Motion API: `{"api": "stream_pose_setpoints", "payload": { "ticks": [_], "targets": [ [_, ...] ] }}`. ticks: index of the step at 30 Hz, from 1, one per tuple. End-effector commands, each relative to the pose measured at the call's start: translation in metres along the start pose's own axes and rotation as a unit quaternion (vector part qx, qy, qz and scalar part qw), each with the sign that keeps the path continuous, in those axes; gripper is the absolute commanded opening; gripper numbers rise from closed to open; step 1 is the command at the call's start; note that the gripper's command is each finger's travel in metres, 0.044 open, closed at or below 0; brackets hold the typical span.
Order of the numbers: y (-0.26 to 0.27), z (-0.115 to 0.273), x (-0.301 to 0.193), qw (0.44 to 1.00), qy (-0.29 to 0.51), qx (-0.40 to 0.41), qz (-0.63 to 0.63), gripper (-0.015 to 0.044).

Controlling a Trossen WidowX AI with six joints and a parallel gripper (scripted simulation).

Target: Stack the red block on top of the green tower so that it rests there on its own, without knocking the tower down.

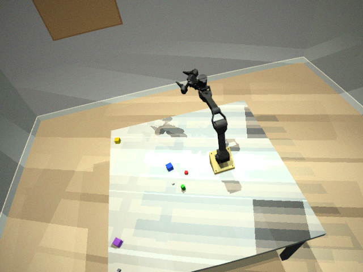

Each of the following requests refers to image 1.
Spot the purple cube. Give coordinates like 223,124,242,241
112,238,123,248

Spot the blue block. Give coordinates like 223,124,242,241
166,162,174,172

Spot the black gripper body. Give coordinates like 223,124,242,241
181,69,199,94

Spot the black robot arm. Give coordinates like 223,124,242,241
187,74,230,164

